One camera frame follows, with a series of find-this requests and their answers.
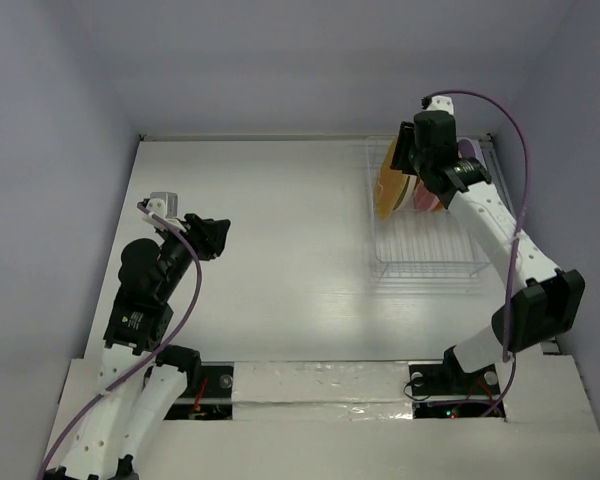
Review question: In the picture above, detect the cream round plate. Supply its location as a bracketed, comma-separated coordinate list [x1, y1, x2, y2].
[395, 175, 420, 210]

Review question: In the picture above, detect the square woven bamboo plate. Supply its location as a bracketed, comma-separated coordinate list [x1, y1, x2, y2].
[374, 137, 408, 220]

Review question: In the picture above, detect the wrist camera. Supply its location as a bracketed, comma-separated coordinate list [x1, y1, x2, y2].
[422, 95, 454, 116]
[140, 191, 179, 220]

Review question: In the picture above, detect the red wire left base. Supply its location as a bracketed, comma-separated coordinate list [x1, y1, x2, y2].
[189, 377, 211, 416]

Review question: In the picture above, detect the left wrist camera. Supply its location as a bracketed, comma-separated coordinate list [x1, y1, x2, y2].
[140, 191, 179, 220]

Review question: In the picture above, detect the white wire dish rack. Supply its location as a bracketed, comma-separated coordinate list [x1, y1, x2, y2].
[366, 136, 490, 280]

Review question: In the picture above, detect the foil-wrapped front bar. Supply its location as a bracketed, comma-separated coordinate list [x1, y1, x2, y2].
[231, 361, 413, 422]

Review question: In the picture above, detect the black cable at base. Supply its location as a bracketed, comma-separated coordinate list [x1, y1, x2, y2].
[402, 372, 504, 406]

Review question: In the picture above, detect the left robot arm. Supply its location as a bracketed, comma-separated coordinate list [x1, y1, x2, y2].
[38, 207, 231, 479]

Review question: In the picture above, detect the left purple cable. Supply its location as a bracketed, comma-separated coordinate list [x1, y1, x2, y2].
[37, 202, 204, 480]

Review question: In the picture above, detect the purple round plate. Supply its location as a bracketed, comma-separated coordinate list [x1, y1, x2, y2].
[458, 137, 484, 163]

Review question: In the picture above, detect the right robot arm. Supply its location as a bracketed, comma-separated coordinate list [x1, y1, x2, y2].
[391, 110, 585, 392]

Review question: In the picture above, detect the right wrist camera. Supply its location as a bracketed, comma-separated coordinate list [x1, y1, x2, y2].
[422, 95, 454, 116]

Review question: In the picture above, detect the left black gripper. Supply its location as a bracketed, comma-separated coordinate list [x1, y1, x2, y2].
[157, 211, 229, 297]

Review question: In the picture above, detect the pink round plate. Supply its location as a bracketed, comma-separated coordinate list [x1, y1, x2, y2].
[413, 182, 445, 212]

